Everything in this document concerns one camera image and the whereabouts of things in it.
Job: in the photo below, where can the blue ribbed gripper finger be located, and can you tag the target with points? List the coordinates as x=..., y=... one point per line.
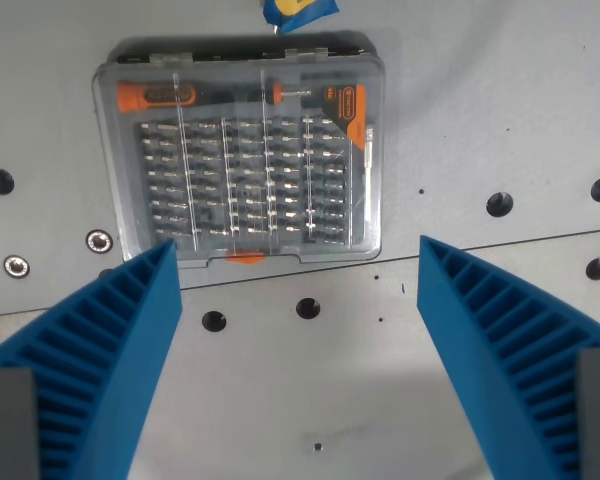
x=505, y=350
x=105, y=350

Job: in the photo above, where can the blue yellow bag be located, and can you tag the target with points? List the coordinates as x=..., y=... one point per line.
x=300, y=10

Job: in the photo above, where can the silver socket head screw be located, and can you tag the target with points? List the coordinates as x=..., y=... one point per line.
x=98, y=241
x=16, y=266

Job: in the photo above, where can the orange case latch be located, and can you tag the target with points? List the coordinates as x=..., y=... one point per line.
x=245, y=257

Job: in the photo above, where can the silver extension bar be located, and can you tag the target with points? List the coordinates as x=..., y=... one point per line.
x=369, y=172

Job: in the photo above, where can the clear screwdriver bit set case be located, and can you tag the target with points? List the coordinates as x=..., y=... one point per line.
x=240, y=150

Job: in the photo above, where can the orange short bit adapter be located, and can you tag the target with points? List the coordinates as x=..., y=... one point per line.
x=290, y=93

